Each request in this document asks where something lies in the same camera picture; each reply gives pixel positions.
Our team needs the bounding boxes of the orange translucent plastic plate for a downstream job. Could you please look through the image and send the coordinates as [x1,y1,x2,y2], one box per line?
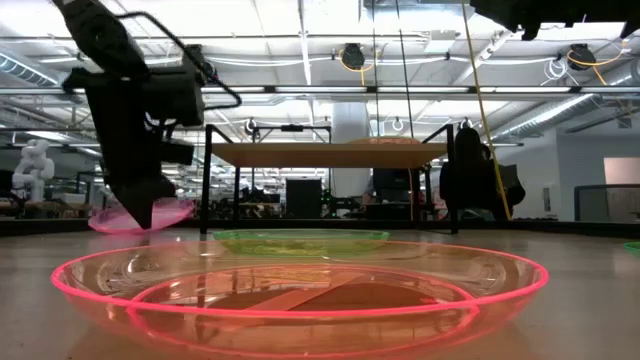
[49,240,550,360]

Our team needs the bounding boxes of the grey partition panel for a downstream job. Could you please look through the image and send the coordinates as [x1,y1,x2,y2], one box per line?
[573,184,640,222]

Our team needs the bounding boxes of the black monitor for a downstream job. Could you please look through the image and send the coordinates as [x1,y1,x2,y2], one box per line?
[372,168,412,191]

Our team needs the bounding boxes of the wooden workbench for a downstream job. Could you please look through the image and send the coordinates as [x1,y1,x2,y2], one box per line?
[0,199,96,219]

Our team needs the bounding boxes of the yellow hanging cable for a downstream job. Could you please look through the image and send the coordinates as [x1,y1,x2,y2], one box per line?
[459,0,514,222]

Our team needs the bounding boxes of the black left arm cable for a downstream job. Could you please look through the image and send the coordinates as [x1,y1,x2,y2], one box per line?
[113,10,244,112]

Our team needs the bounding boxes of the silver ceiling duct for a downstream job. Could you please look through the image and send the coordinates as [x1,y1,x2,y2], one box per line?
[492,62,640,144]
[0,52,59,87]

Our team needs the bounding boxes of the person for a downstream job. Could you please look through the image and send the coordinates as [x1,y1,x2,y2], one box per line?
[439,127,527,222]

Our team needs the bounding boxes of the pink translucent plastic plate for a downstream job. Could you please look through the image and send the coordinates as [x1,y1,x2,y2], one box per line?
[88,197,196,236]

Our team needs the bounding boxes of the wooden shelf black metal legs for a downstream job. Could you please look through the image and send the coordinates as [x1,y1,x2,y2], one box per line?
[199,123,459,236]

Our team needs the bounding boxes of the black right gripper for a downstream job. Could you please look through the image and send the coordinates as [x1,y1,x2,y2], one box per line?
[469,0,609,41]

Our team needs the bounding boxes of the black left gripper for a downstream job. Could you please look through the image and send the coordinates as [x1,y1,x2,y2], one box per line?
[62,64,206,231]

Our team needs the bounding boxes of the black hanging cable with coil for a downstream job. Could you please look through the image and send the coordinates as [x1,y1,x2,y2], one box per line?
[395,0,415,139]

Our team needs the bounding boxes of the black metal table frame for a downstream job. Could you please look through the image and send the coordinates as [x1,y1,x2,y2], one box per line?
[0,218,640,237]

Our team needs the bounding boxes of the white humanoid robot figure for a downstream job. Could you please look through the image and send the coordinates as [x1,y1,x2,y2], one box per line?
[10,138,56,204]

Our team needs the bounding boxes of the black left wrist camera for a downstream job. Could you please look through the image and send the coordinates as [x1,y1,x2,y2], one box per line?
[160,138,196,167]

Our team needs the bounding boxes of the white round column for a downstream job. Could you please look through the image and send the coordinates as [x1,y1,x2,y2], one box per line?
[331,102,374,199]

